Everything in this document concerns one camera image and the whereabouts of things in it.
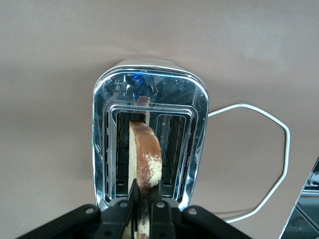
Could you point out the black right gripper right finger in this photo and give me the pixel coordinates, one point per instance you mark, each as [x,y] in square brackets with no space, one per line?
[164,221]

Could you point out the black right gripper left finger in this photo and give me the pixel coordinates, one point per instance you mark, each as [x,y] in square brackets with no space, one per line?
[114,219]

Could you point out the brown bread slice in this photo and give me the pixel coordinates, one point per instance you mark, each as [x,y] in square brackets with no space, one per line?
[147,154]

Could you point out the cream and chrome toaster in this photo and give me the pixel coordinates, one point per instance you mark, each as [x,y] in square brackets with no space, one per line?
[174,89]

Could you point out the aluminium table edge rail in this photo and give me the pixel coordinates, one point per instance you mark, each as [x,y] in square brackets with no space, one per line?
[299,204]

